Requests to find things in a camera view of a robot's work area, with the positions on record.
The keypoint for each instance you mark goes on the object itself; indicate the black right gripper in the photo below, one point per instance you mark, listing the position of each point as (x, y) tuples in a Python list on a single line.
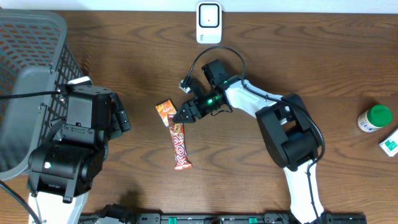
[(187, 106)]

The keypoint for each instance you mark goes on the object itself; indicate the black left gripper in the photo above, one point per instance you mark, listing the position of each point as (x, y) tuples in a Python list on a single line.
[(118, 118)]

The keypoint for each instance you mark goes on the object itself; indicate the small orange box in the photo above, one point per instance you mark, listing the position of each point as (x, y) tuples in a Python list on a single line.
[(164, 109)]

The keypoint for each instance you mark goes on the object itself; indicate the orange Top chocolate bar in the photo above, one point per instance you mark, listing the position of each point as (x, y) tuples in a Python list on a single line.
[(178, 138)]

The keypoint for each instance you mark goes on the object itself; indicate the green-capped white bottle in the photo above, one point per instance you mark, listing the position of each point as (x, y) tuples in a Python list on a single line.
[(375, 118)]

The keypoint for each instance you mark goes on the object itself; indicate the white medicine box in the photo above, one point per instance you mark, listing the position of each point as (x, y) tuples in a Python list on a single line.
[(389, 145)]

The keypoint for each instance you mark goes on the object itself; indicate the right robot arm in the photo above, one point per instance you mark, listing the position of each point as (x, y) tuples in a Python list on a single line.
[(293, 140)]

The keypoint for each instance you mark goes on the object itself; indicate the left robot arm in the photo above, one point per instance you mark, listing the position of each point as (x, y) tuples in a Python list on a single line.
[(63, 167)]

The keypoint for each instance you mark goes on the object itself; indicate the white barcode scanner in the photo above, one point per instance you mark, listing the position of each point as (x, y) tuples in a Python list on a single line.
[(209, 22)]

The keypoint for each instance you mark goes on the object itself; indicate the grey plastic basket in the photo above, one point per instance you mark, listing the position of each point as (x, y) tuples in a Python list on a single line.
[(35, 60)]

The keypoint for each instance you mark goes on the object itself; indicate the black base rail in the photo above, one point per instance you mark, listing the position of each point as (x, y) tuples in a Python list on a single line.
[(117, 214)]

